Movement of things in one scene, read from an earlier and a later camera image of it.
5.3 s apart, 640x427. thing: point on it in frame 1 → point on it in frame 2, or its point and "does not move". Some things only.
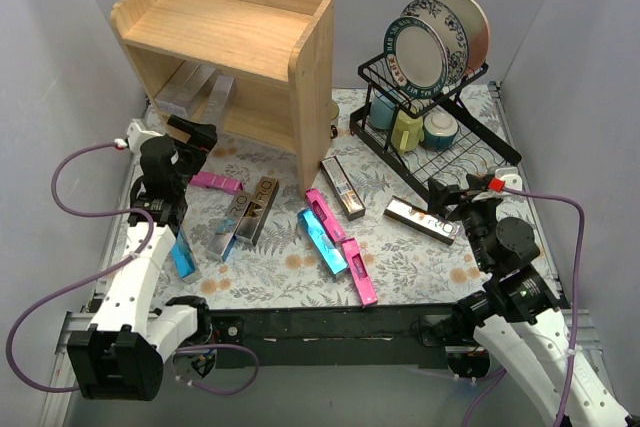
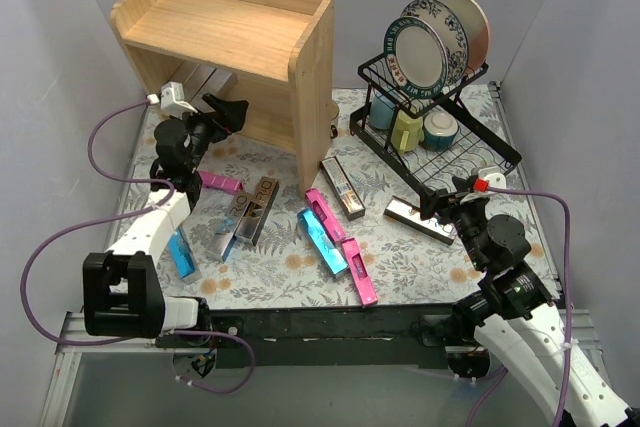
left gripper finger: (203, 137) → (230, 114)
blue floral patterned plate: (454, 34) does not move
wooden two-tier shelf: (252, 56) does not move
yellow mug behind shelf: (334, 113) does not move
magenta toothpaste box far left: (217, 182) does not move
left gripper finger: (185, 126) → (211, 119)
